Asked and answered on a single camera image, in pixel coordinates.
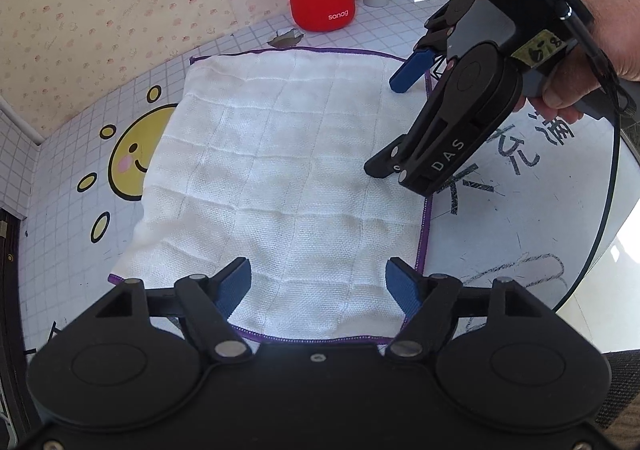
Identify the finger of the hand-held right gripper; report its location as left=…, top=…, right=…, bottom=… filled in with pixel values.
left=364, top=130, right=420, bottom=179
left=389, top=0, right=482, bottom=94

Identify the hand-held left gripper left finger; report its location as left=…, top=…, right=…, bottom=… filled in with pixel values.
left=95, top=257, right=253, bottom=365

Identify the person's right hand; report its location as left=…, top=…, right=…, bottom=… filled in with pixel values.
left=530, top=0, right=640, bottom=123

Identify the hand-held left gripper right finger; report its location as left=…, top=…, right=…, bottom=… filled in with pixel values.
left=385, top=257, right=549, bottom=361

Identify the white towel with purple edge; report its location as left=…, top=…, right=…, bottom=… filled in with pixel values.
left=107, top=48, right=433, bottom=346

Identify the dark mesh seat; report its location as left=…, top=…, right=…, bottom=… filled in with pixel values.
left=597, top=350, right=640, bottom=431

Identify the black cable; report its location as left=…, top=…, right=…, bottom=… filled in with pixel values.
left=550, top=100, right=632, bottom=313

